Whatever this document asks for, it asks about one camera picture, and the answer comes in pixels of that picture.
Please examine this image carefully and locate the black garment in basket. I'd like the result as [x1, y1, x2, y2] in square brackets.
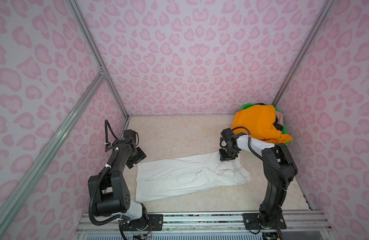
[273, 117, 284, 131]

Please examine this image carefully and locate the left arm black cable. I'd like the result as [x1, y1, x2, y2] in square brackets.
[87, 119, 125, 226]

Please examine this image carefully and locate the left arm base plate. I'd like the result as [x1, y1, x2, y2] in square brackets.
[119, 214, 163, 232]

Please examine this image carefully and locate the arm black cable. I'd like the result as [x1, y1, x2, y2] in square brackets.
[87, 119, 125, 226]
[231, 126, 290, 193]

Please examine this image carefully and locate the green laundry basket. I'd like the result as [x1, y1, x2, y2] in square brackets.
[241, 103, 290, 146]

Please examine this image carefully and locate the orange garment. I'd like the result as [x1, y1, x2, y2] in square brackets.
[232, 104, 293, 145]

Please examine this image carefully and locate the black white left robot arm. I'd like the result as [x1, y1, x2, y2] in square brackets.
[87, 130, 149, 230]

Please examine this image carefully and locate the white t-shirt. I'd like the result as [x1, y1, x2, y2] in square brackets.
[135, 152, 251, 203]

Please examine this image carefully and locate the pink beige garment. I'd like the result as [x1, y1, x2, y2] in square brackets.
[276, 111, 284, 125]

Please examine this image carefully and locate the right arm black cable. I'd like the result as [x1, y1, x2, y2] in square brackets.
[231, 126, 290, 193]

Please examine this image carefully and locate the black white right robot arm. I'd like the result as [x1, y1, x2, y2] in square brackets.
[219, 127, 298, 231]

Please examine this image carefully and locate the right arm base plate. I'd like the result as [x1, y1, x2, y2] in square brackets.
[242, 213, 287, 231]

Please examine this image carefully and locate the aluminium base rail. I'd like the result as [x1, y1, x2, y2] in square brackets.
[73, 209, 334, 238]

